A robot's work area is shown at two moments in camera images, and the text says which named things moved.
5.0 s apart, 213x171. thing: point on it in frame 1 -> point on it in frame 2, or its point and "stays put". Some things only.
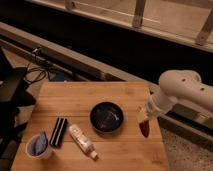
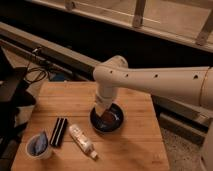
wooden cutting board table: x=92 y=126 stays put
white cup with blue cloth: x=37 y=147 stays put
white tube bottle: x=83 y=141 stays put
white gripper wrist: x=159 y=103 -> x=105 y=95
